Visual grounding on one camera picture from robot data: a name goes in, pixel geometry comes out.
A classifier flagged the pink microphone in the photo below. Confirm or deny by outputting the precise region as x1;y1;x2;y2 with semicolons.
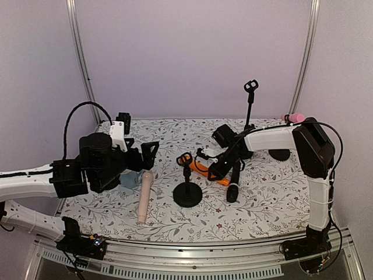
281;113;305;124

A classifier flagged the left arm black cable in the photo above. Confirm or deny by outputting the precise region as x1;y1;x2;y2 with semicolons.
62;101;113;161

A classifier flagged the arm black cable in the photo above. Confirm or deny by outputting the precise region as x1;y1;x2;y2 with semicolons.
317;121;344;272
62;101;113;161

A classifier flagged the tall black mic stand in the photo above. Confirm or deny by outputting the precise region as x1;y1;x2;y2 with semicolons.
233;79;259;160

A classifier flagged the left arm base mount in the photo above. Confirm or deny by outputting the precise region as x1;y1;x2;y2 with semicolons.
56;216;107;260

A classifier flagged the right aluminium frame post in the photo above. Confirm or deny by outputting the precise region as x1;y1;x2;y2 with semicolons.
288;0;321;114

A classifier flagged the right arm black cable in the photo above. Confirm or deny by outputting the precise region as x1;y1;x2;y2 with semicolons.
317;121;344;272

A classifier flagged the beige microphone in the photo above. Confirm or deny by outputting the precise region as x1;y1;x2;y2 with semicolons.
138;170;153;224

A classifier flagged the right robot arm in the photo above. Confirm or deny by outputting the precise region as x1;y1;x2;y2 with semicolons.
207;117;336;243

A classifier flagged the orange microphone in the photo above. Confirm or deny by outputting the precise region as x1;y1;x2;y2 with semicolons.
176;155;230;187

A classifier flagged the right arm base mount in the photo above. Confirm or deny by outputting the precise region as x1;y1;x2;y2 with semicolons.
279;225;332;260

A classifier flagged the aluminium frame post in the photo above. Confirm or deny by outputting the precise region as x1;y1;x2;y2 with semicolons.
65;0;101;125
288;0;321;114

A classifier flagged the aluminium front rail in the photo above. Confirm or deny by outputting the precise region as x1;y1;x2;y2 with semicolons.
25;228;368;279

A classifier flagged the black microphone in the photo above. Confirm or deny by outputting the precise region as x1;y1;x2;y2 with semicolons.
226;161;242;203

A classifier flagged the light blue mug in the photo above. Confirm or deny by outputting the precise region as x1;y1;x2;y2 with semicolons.
119;170;143;189

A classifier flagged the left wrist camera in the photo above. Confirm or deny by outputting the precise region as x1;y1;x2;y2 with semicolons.
109;113;131;152

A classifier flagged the short black mic stand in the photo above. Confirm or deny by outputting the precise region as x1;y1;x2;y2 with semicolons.
269;114;291;162

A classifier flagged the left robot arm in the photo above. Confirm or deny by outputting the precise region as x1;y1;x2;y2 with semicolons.
1;132;159;243

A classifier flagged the left aluminium frame post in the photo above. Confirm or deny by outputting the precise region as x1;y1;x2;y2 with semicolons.
65;0;101;125

